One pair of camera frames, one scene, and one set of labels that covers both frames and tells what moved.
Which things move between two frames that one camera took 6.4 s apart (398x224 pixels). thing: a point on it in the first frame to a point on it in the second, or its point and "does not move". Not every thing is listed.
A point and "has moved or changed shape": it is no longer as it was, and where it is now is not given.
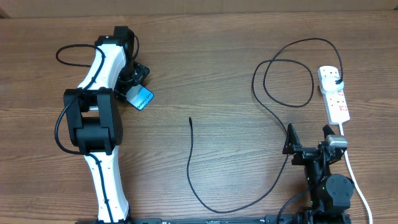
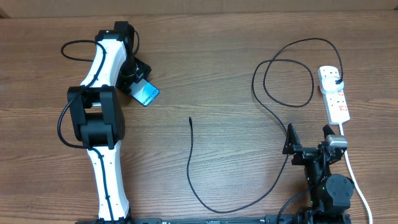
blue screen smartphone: [138, 96] has moved or changed shape
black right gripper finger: [293, 140] does not move
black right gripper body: [303, 155] does not move
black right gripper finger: [327, 130] does not move
